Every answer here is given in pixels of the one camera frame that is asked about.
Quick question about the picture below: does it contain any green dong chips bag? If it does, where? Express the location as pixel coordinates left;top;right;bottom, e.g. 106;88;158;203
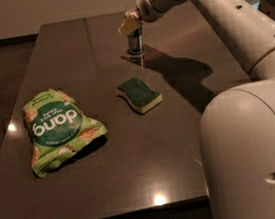
23;89;107;178

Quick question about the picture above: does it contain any blue silver redbull can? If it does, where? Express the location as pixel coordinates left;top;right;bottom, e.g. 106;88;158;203
128;28;144;55

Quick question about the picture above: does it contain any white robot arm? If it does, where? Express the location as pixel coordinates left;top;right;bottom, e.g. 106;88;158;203
119;0;275;219

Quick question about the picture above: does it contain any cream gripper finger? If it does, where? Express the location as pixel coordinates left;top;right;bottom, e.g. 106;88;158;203
118;10;142;37

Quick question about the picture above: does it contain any green yellow sponge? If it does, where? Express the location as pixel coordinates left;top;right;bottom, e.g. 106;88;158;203
116;77;163;115

